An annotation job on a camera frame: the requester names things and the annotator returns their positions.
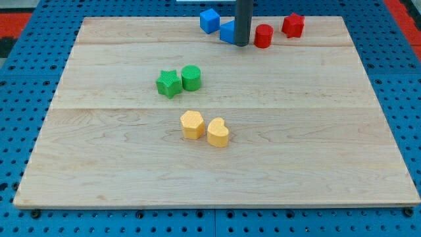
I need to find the green cylinder block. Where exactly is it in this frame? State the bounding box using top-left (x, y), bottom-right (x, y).
top-left (182, 65), bottom-right (201, 92)

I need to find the green star block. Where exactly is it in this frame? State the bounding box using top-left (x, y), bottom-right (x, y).
top-left (156, 70), bottom-right (183, 99)

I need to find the light wooden board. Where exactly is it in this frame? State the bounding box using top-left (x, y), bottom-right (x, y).
top-left (14, 16), bottom-right (420, 209)

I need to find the blue block behind rod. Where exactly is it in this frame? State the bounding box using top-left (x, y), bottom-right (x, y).
top-left (220, 20), bottom-right (235, 44)

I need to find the yellow heart block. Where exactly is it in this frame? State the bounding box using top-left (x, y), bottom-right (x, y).
top-left (207, 117), bottom-right (230, 147)

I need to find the blue cube block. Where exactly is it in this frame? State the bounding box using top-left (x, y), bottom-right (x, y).
top-left (199, 9), bottom-right (220, 34)

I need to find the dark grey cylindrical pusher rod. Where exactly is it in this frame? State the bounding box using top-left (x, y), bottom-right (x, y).
top-left (234, 0), bottom-right (253, 47)

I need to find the yellow hexagon block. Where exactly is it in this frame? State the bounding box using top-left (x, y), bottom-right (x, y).
top-left (180, 111), bottom-right (205, 140)

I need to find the red star block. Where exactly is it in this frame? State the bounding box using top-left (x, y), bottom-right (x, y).
top-left (281, 13), bottom-right (305, 38)

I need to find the red cylinder block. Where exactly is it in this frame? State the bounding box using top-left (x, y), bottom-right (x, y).
top-left (254, 24), bottom-right (274, 49)

